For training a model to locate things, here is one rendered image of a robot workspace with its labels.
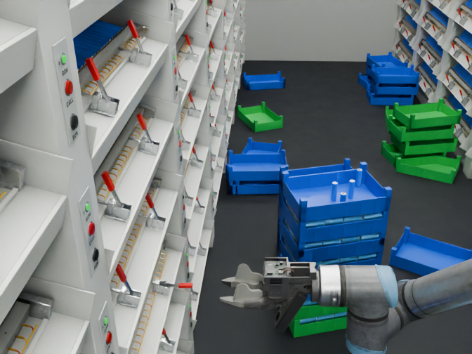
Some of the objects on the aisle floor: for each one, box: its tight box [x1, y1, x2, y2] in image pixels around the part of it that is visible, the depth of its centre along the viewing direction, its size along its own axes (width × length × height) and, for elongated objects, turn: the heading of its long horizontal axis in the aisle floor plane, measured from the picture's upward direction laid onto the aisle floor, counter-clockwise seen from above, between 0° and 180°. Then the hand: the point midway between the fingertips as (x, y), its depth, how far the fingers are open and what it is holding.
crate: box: [389, 226, 472, 276], centre depth 226 cm, size 30×20×8 cm
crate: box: [280, 306, 347, 338], centre depth 201 cm, size 30×20×8 cm
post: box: [186, 0, 214, 247], centre depth 203 cm, size 20×9×173 cm, turn 87°
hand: (226, 292), depth 122 cm, fingers open, 5 cm apart
